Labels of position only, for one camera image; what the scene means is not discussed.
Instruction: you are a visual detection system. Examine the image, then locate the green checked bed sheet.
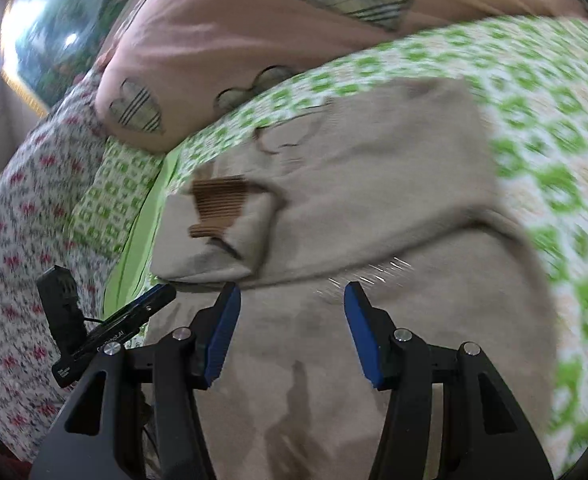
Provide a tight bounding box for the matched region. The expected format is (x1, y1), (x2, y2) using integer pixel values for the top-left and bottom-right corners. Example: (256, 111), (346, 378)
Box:
(106, 12), (588, 466)

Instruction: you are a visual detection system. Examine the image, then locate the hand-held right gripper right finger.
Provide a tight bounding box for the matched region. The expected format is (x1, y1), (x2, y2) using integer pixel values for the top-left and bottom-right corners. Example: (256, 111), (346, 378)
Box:
(344, 281), (557, 480)

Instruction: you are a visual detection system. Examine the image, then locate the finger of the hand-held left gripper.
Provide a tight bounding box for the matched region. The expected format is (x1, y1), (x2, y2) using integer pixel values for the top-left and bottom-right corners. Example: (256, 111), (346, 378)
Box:
(86, 284), (177, 342)

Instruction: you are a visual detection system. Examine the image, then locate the pink pillow with plaid hearts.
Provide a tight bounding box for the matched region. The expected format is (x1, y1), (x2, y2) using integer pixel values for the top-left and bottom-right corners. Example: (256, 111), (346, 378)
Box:
(96, 0), (588, 153)

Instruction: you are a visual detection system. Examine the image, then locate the floral quilt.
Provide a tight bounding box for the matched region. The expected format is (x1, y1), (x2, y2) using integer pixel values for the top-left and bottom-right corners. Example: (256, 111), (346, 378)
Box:
(0, 67), (124, 466)

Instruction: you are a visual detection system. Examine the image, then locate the framed wall picture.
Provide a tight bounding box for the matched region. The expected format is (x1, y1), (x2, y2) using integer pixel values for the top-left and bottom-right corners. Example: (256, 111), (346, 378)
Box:
(0, 0), (149, 116)

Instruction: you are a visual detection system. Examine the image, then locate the beige knit sweater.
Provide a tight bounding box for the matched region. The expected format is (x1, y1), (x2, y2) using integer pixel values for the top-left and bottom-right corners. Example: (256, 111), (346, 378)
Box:
(151, 77), (562, 480)

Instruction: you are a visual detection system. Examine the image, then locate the green checked pillow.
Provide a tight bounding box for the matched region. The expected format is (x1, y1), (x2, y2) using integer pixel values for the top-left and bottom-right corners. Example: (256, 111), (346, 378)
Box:
(68, 140), (167, 261)

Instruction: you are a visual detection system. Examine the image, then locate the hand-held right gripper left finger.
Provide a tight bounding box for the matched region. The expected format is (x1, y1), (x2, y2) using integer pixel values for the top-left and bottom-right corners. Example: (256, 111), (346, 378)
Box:
(28, 281), (242, 480)

